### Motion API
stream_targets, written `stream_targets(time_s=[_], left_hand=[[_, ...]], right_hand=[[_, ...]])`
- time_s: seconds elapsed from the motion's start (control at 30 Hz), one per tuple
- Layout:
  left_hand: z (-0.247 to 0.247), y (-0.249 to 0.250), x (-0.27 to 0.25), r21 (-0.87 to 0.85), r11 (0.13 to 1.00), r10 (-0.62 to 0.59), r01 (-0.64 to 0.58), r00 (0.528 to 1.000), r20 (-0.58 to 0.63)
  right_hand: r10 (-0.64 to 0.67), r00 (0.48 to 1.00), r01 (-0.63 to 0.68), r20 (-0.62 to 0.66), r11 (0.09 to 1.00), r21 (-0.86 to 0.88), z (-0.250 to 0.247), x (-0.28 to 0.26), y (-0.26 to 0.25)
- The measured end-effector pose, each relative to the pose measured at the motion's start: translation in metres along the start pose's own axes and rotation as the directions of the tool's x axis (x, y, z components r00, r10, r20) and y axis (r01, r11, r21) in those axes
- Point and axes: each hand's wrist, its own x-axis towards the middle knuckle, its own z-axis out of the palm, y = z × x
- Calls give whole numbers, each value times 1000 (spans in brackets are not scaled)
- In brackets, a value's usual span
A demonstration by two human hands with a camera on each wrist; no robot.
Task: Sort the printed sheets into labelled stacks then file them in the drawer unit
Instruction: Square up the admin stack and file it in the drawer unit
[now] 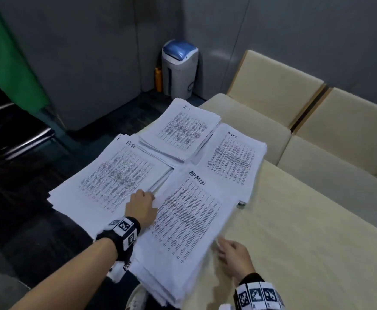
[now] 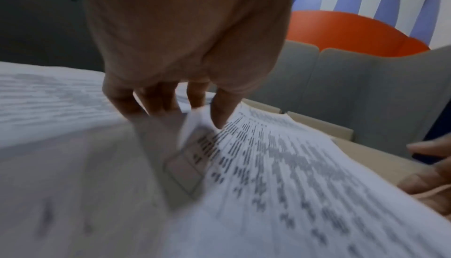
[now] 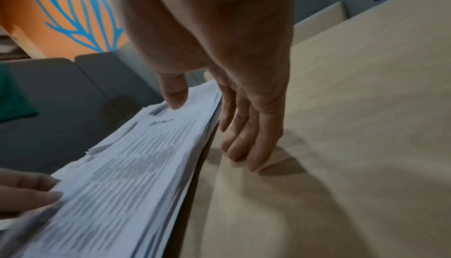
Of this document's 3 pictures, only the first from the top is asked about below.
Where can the person's left forearm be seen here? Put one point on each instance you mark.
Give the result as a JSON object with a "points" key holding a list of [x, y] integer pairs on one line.
{"points": [[69, 277]]}

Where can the stack of printed paper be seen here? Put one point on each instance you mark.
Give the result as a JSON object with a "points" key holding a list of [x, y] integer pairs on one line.
{"points": [[185, 222], [233, 158], [182, 129], [111, 180]]}

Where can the green fabric panel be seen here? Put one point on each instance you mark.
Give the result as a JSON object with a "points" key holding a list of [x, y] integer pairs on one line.
{"points": [[4, 61]]}

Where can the beige cushioned chair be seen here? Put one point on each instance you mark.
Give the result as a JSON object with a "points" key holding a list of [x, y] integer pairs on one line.
{"points": [[350, 125], [272, 83]]}

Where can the black metal-framed seat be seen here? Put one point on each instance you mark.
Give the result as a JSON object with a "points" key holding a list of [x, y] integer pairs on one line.
{"points": [[20, 142]]}

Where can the orange bottle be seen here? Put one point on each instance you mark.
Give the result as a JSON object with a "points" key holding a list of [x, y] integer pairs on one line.
{"points": [[158, 80]]}

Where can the white shoe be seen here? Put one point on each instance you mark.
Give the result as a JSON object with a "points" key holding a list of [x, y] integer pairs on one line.
{"points": [[138, 298]]}

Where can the black marker wristband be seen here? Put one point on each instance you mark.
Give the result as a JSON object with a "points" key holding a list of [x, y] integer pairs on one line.
{"points": [[249, 280], [109, 237]]}

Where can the person's left hand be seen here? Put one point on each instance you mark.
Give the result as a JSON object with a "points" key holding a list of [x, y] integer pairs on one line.
{"points": [[141, 209]]}

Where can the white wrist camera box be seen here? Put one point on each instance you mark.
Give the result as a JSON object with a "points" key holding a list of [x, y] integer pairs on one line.
{"points": [[226, 307], [119, 271]]}

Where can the grey bin with blue lid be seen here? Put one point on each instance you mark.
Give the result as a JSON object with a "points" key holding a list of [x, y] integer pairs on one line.
{"points": [[178, 74]]}

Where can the person's right hand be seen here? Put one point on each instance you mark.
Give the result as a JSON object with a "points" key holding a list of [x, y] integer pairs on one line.
{"points": [[237, 261]]}

